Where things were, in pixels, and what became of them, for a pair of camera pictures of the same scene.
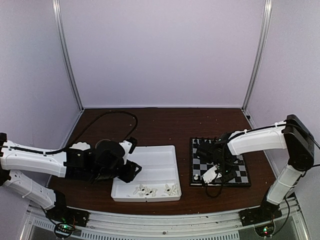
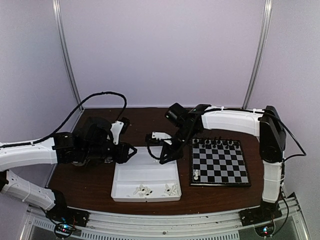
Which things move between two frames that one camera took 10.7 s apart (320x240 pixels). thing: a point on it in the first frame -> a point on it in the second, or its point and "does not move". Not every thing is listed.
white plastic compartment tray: x=158 y=179 does not move
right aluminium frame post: x=267 y=8 does not move
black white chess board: x=199 y=166 does not move
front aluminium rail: x=200 y=225 does not move
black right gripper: x=233 y=174 -> x=176 y=153
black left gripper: x=130 y=174 -> x=120 y=157
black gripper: x=209 y=176 -> x=160 y=136
